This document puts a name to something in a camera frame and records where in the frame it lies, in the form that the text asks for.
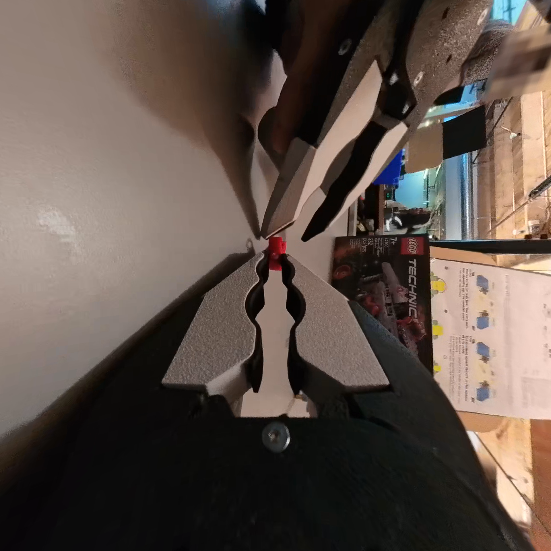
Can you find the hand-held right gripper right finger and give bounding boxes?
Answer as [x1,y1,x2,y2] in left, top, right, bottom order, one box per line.
[284,253,392,394]

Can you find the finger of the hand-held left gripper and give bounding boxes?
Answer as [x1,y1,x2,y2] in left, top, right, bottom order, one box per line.
[260,59,385,240]
[300,114,410,243]

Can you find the instruction poster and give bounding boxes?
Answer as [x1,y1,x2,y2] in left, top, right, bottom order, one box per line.
[430,257,551,420]

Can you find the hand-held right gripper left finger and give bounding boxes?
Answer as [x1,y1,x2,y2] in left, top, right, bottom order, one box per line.
[160,252,270,394]

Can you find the person's left hand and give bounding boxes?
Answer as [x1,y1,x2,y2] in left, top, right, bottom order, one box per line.
[257,17,329,160]

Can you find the blue plastic bin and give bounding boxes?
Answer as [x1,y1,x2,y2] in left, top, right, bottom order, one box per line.
[372,148,407,186]

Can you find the black stand pole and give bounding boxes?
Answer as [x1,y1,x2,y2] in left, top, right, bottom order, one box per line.
[430,239,551,255]

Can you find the red angled lego beam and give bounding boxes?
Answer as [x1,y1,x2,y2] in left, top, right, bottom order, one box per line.
[268,236,287,271]

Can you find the silver air duct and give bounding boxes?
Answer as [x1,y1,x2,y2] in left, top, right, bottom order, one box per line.
[460,153,475,239]

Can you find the cardboard easel board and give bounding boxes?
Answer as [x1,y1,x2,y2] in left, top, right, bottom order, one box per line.
[405,105,488,174]
[430,246,551,433]

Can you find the black lego set box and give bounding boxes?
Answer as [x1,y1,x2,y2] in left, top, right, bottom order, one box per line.
[331,234,433,373]

